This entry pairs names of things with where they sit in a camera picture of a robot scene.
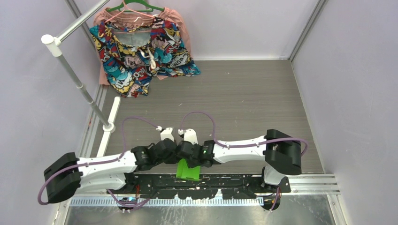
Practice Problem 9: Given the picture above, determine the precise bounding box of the metal clothes rack pole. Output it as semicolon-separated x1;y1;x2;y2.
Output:
41;0;115;132

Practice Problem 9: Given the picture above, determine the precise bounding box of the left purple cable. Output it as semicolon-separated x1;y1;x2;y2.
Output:
36;116;166;209

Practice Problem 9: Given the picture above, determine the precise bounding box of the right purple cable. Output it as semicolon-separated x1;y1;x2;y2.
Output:
180;111;309;212

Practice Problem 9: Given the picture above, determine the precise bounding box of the colorful patterned shirt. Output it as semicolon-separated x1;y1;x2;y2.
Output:
89;8;200;98

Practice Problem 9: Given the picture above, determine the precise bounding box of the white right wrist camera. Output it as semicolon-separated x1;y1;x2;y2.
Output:
177;128;198;144

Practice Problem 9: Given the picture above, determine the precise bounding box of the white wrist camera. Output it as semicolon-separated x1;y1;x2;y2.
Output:
177;128;198;144
155;126;175;142

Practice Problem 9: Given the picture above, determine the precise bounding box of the purple cable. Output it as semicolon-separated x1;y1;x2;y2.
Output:
180;111;309;212
36;116;166;209

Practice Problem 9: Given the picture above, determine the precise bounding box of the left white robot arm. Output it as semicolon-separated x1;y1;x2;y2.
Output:
39;138;181;204

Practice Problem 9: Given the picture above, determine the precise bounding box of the green clothes hanger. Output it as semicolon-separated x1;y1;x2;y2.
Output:
105;0;166;13

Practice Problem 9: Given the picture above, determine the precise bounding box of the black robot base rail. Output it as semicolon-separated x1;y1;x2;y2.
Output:
106;171;293;200

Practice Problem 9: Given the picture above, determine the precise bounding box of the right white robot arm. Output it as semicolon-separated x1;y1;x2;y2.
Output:
176;129;307;193

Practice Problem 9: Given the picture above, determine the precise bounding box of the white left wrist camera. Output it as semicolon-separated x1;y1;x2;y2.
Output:
155;126;175;142

